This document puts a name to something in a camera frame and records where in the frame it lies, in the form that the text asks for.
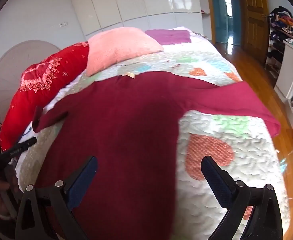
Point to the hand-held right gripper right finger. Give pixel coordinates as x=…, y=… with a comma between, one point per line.
x=216, y=180

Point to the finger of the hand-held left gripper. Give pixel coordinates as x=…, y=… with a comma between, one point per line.
x=19, y=148

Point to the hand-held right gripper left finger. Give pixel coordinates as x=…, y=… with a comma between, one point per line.
x=82, y=180

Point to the dark red sweater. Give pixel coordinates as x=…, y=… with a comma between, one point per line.
x=126, y=130

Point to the rack with clothes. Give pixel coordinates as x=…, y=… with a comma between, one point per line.
x=281, y=20

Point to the patchwork heart quilt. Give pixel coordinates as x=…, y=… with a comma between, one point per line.
x=236, y=155

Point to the red embroidered blanket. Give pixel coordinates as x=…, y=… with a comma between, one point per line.
x=36, y=92

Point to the grey round headboard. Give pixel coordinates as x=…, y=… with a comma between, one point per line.
x=6, y=67

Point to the white bed sheet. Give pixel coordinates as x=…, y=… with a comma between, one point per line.
x=74, y=81

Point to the white shelf unit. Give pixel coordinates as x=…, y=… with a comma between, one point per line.
x=290, y=65

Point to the pink pillow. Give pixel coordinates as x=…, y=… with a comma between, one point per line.
x=119, y=47

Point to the purple cloth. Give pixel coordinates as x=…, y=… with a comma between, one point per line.
x=169, y=36

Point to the wooden door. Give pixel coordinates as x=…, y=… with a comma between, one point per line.
x=254, y=17

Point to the white glossy wardrobe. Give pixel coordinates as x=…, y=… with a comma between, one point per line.
x=136, y=2

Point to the white wall socket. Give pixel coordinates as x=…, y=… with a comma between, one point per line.
x=63, y=24

